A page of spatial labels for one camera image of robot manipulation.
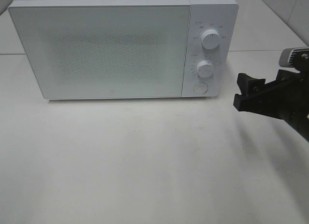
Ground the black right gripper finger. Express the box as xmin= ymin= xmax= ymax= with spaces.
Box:
xmin=237 ymin=73 xmax=266 ymax=96

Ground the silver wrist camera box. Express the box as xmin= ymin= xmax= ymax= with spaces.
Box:
xmin=279 ymin=46 xmax=309 ymax=71

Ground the white upper power knob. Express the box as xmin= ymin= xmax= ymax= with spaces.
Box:
xmin=200 ymin=27 xmax=221 ymax=50

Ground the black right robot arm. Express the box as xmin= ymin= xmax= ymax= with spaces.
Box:
xmin=233 ymin=47 xmax=309 ymax=140

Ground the white microwave oven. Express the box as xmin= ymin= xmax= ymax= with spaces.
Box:
xmin=8 ymin=0 xmax=239 ymax=100

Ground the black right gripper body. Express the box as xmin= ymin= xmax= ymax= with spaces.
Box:
xmin=233 ymin=52 xmax=309 ymax=128

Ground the round door release button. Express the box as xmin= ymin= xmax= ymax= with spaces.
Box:
xmin=193 ymin=82 xmax=208 ymax=94

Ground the white adjoining table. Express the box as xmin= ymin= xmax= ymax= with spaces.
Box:
xmin=229 ymin=0 xmax=306 ymax=52

